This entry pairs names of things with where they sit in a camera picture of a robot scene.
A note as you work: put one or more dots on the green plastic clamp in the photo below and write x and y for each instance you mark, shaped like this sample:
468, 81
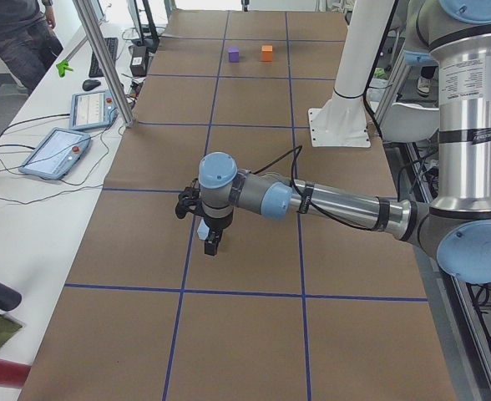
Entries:
63, 67

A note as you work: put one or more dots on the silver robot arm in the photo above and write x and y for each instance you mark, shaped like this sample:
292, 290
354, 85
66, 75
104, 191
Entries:
455, 228

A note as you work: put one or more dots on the purple foam block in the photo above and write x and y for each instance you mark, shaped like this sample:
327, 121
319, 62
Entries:
233, 54

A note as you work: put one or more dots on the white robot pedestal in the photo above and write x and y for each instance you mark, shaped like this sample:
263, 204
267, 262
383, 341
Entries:
342, 122

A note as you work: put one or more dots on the person in grey clothes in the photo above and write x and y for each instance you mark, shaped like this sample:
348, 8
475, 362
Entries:
28, 44

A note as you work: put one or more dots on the far teach pendant tablet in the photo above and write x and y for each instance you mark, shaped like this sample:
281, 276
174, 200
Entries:
92, 110

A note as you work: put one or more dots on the aluminium frame post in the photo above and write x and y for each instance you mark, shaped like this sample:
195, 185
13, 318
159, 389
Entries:
95, 37

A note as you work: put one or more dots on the near teach pendant tablet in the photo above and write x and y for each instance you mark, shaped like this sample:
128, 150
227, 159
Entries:
56, 154

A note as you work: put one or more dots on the light blue foam block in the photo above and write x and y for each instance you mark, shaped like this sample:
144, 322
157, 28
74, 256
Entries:
203, 231

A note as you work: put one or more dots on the teach pendant tablet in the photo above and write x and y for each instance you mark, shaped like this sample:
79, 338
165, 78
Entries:
56, 154
92, 110

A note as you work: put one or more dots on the red cylinder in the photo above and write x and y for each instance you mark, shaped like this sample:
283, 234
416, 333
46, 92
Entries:
13, 375

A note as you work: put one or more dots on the black power adapter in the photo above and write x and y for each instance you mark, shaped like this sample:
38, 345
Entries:
139, 61

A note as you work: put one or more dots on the brown paper table cover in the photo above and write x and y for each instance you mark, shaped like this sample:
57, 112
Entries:
298, 309

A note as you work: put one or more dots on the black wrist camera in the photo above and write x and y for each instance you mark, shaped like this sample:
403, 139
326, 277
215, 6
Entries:
189, 201

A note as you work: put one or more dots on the orange foam block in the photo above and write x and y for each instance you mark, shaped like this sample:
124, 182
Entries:
266, 53

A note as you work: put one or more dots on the black computer mouse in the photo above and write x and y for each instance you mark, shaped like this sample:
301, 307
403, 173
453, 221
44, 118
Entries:
90, 84

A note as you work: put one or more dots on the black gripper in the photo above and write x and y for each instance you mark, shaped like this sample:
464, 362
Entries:
217, 225

